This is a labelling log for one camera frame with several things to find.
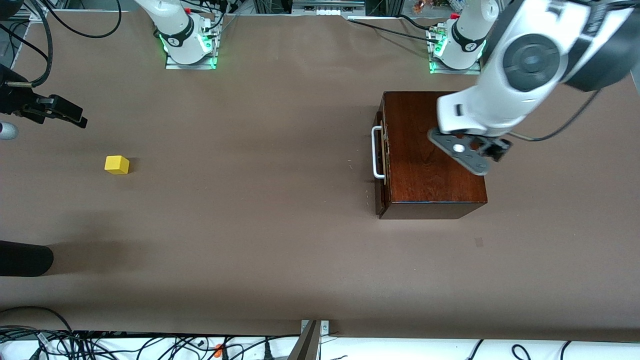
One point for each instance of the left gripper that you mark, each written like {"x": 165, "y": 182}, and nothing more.
{"x": 496, "y": 147}

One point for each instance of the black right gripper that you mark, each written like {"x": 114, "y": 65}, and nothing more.
{"x": 14, "y": 100}

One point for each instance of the yellow cube block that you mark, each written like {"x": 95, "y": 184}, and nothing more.
{"x": 116, "y": 164}

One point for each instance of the light wood drawer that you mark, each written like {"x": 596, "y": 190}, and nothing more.
{"x": 378, "y": 195}

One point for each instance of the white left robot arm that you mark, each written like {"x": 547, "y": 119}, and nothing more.
{"x": 540, "y": 55}

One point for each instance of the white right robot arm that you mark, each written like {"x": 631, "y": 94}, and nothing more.
{"x": 175, "y": 30}

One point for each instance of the dark brown wooden cabinet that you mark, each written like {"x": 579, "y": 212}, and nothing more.
{"x": 420, "y": 175}

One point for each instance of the black rounded object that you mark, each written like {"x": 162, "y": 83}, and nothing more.
{"x": 25, "y": 258}

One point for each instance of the silver power strip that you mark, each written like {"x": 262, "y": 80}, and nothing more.
{"x": 328, "y": 6}

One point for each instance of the orange connector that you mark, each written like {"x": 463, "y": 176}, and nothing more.
{"x": 219, "y": 350}

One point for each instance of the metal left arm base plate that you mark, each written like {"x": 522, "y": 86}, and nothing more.
{"x": 452, "y": 71}

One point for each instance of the aluminium bracket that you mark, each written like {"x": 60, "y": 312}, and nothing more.
{"x": 325, "y": 327}

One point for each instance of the grey metal post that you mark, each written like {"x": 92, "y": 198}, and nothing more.
{"x": 306, "y": 345}

